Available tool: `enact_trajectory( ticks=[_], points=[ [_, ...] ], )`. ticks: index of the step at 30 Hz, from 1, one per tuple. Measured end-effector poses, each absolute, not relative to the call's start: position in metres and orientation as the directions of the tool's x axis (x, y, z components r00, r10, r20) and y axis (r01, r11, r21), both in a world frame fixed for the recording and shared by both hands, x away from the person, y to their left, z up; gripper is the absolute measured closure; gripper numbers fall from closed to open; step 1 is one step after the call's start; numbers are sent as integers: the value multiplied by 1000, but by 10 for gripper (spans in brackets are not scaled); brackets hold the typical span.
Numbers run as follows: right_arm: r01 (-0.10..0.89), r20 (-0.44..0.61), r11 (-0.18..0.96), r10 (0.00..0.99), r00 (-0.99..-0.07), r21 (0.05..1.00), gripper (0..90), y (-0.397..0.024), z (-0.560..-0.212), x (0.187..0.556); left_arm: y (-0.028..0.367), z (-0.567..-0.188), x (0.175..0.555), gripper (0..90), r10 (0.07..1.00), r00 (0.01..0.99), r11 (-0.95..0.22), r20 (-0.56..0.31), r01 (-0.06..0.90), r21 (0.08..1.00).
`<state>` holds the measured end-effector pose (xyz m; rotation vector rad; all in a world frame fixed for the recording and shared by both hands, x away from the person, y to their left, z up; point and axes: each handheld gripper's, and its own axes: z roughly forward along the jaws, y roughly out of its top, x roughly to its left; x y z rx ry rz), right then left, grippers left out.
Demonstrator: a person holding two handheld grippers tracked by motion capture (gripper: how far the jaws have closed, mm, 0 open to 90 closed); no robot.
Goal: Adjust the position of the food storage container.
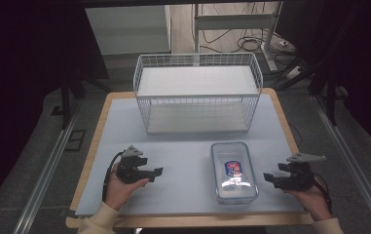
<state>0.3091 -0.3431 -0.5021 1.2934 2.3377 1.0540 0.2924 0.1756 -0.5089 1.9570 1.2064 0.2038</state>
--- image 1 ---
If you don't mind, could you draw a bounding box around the white wire shelf rack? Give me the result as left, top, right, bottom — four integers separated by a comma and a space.
132, 52, 264, 135

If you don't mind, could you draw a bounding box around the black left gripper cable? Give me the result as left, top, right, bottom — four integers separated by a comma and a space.
101, 151, 125, 203

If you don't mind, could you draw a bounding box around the person's left hand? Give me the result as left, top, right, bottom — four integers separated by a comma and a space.
104, 162, 150, 212

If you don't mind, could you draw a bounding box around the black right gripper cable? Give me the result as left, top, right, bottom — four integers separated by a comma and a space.
313, 173, 334, 214

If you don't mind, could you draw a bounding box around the light blue table mat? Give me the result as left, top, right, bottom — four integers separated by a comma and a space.
75, 94, 308, 217

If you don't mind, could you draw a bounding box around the tangle of black floor cables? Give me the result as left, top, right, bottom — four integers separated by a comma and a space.
191, 2, 299, 66

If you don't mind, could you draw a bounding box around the black metal stand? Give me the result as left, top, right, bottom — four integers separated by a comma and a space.
58, 76, 109, 131
277, 58, 348, 127

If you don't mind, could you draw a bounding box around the clear plastic lidded container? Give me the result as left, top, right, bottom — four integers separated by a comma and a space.
209, 141, 259, 205

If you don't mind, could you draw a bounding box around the black floor plate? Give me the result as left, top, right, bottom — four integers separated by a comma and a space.
63, 129, 87, 152

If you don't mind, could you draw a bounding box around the white power strip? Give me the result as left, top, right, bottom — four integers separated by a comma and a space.
283, 65, 305, 81

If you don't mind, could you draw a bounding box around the white metal desk frame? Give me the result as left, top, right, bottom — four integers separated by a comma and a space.
192, 1, 284, 73

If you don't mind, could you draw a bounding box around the person's right hand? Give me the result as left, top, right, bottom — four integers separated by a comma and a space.
283, 180, 333, 222

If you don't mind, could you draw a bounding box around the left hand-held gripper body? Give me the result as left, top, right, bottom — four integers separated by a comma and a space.
116, 144, 148, 185

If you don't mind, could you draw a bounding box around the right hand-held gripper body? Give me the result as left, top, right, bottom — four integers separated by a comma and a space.
283, 152, 327, 192

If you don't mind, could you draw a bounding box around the aluminium floor rail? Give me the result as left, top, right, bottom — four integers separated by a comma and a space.
311, 95, 371, 234
12, 97, 84, 234

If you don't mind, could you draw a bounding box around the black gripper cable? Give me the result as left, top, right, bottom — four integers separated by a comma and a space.
313, 173, 334, 214
101, 151, 125, 203

